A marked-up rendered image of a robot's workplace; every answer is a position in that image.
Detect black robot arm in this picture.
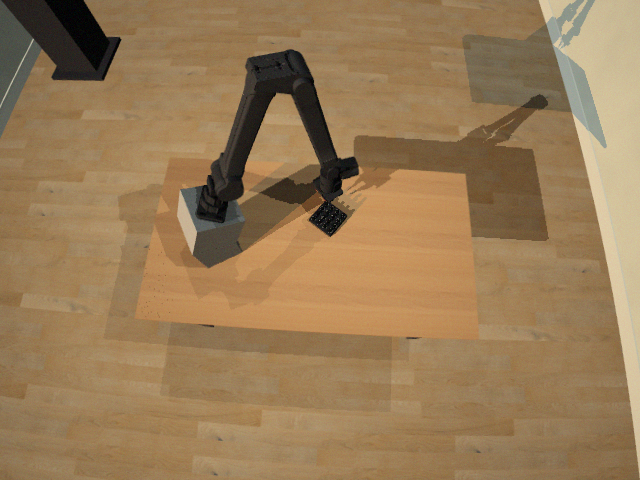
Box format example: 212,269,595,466
196,49,359,223

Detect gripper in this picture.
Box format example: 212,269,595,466
313,176,343,203

